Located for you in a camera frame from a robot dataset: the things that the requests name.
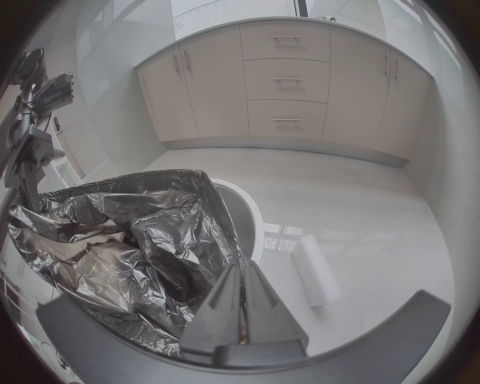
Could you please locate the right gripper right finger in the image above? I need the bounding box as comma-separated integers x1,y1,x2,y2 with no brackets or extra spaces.
242,259,309,353

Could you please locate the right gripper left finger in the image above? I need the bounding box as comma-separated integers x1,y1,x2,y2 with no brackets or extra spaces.
181,262,242,355

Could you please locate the white foam roll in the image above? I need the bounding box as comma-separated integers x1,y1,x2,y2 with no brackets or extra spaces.
290,237,342,308

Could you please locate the black plastic bag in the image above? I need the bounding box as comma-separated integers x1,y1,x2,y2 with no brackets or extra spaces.
5,169,248,357

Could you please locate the white trash bin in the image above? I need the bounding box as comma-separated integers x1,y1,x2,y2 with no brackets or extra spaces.
212,179,265,263

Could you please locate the grey chair with white legs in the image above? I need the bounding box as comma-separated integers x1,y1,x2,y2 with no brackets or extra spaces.
39,148,86,188

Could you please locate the beige cabinet with drawers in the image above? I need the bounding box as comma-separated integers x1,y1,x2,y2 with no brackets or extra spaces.
136,15,436,167

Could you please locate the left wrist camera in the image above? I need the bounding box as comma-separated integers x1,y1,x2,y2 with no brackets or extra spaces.
37,72,75,113

